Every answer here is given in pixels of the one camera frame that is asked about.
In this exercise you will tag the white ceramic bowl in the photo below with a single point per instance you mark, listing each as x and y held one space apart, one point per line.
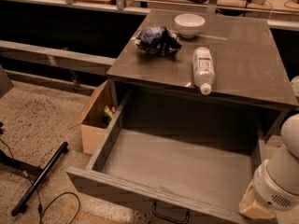
189 25

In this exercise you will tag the grey metal drawer cabinet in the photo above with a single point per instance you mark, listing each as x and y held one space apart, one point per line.
247 64

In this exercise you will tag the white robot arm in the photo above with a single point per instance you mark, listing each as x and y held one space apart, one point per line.
286 157

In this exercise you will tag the clear plastic water bottle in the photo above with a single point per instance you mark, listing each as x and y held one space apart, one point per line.
203 70

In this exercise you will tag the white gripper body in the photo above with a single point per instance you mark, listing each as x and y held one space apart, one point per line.
270 190

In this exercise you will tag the grey metal frame rail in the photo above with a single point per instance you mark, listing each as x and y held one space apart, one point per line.
61 58

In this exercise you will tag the black stand leg bar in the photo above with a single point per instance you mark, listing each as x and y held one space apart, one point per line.
21 206

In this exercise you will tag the brown cardboard box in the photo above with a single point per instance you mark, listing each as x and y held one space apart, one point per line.
90 118

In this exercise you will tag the crumpled blue chip bag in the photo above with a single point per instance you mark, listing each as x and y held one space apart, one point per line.
157 41

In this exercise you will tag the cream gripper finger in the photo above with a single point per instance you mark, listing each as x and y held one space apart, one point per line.
252 208

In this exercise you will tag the grey top drawer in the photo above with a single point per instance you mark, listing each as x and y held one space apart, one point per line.
186 161

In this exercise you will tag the green item in box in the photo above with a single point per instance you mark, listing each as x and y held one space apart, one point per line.
108 113

